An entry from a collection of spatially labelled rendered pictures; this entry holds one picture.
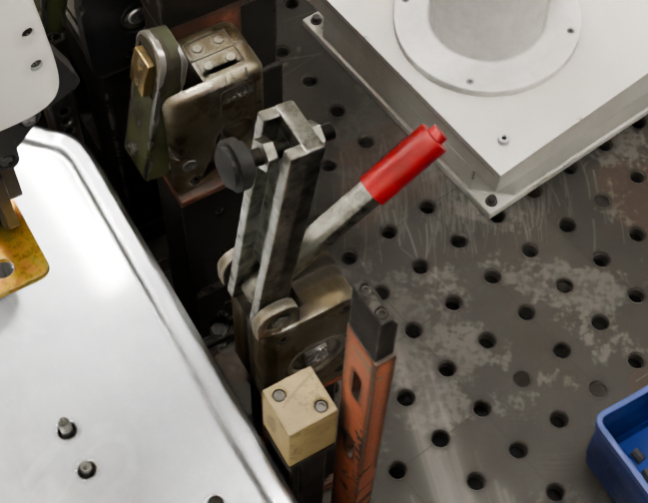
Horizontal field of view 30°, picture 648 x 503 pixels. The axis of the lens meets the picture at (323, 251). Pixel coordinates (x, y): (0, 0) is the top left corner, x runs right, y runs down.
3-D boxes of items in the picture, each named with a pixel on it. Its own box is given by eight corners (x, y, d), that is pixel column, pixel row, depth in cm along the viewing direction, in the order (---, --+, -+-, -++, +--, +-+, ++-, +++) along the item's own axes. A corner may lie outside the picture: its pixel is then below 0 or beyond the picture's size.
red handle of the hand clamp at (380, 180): (224, 268, 75) (414, 101, 71) (242, 274, 77) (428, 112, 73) (256, 320, 73) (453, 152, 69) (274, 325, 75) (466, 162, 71)
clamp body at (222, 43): (151, 297, 116) (99, 43, 84) (256, 247, 119) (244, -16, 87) (195, 373, 112) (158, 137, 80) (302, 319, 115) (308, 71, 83)
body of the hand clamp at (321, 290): (242, 463, 107) (224, 267, 77) (308, 427, 109) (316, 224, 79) (274, 519, 105) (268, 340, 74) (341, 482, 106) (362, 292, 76)
